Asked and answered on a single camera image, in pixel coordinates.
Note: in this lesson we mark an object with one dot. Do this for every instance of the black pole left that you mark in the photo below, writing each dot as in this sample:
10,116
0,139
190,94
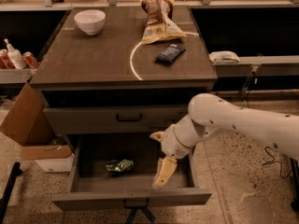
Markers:
15,172

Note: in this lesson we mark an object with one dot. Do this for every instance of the crushed green can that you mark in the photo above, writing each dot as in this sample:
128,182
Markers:
119,167

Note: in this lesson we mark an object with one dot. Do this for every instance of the black stand right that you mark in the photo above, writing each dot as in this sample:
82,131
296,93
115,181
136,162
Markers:
295,176

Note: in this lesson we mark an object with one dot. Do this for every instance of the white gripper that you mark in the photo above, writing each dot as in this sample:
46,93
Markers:
170,144

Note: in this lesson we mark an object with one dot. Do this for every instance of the grey wooden drawer cabinet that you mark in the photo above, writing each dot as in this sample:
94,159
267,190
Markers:
114,68

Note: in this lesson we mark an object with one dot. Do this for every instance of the open grey middle drawer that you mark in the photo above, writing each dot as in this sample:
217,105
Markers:
90,187

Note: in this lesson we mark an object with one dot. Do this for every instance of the folded white cloth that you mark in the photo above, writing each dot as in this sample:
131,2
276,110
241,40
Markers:
224,57

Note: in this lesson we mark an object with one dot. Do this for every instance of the brown chip bag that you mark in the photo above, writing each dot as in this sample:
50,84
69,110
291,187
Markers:
159,24

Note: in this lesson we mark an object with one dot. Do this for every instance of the closed grey upper drawer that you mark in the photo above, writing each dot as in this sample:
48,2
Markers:
80,120

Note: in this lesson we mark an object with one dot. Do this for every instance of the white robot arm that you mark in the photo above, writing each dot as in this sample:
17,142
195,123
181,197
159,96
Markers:
207,115

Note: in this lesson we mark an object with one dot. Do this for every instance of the brown cardboard box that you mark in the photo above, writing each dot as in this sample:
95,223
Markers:
26,123

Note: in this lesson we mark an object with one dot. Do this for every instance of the dark blue snack bar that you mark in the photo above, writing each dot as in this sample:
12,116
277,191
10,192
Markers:
169,54

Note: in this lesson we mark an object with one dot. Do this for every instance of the black upper drawer handle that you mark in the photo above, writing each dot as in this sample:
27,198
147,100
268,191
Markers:
120,118

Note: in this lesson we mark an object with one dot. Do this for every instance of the red soda can at edge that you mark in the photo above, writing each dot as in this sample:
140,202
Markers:
5,62

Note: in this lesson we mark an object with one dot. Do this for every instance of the white cardboard box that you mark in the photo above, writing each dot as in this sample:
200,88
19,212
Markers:
55,158

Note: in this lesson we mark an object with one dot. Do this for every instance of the white ceramic bowl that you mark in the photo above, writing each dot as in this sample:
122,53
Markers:
91,21

